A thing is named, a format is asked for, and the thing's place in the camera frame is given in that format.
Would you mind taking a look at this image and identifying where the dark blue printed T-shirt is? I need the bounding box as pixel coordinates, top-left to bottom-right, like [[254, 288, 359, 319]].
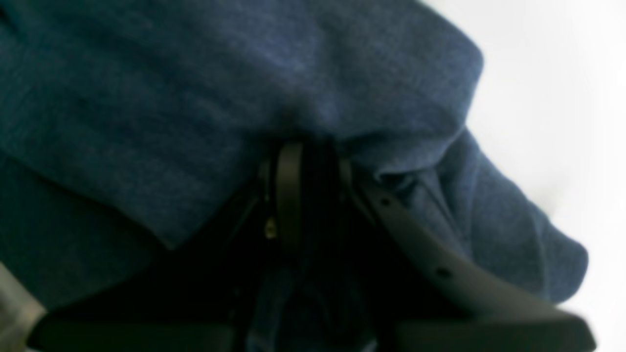
[[0, 0, 588, 352]]

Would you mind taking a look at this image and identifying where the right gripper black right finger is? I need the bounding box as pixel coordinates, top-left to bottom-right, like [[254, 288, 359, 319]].
[[338, 158, 597, 352]]

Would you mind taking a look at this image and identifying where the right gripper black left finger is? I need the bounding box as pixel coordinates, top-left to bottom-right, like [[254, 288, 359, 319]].
[[28, 143, 304, 352]]

